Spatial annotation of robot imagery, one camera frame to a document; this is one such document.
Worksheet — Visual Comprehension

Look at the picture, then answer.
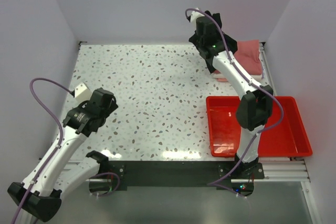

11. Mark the aluminium front rail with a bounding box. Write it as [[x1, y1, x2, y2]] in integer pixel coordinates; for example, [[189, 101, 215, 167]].
[[33, 158, 310, 182]]

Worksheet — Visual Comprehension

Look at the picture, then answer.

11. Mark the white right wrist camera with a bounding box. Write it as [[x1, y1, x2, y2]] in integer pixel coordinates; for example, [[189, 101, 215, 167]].
[[185, 8, 203, 24]]

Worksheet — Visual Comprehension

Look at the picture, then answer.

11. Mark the light pink folded t-shirt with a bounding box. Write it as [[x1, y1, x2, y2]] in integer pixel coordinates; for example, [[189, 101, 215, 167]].
[[216, 78, 228, 82]]

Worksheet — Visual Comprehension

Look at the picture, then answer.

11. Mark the dark pink folded t-shirt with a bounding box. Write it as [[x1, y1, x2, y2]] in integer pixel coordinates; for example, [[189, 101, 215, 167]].
[[234, 39, 263, 76]]

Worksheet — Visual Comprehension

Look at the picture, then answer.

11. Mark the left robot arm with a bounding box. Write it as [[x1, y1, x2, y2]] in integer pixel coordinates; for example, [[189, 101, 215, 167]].
[[7, 85, 118, 223]]

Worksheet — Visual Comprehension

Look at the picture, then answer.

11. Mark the aluminium rail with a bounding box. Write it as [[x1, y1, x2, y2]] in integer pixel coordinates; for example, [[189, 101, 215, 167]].
[[33, 158, 310, 182], [259, 42, 277, 95]]

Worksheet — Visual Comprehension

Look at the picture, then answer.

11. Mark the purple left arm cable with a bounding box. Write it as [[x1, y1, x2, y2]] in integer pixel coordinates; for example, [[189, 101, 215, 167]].
[[10, 78, 121, 224]]

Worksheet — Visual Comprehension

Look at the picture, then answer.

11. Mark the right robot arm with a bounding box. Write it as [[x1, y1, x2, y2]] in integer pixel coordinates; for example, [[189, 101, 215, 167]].
[[195, 16, 273, 178]]

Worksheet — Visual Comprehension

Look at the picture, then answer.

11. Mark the aluminium right side rail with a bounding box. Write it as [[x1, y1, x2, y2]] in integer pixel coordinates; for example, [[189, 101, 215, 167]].
[[259, 42, 277, 95]]

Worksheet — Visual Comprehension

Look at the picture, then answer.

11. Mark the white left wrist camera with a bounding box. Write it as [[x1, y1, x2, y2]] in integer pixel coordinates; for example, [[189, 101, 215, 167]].
[[74, 82, 92, 103]]

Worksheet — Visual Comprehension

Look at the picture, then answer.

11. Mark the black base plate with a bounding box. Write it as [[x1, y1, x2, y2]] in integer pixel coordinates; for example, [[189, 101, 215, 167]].
[[86, 160, 265, 197]]

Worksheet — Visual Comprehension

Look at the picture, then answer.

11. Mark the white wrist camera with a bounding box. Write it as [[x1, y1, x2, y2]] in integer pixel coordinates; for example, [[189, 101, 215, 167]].
[[74, 82, 92, 103], [185, 8, 203, 24]]

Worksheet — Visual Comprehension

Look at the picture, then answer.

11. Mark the red plastic tray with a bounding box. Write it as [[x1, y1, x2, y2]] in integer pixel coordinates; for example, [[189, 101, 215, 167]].
[[206, 96, 312, 158]]

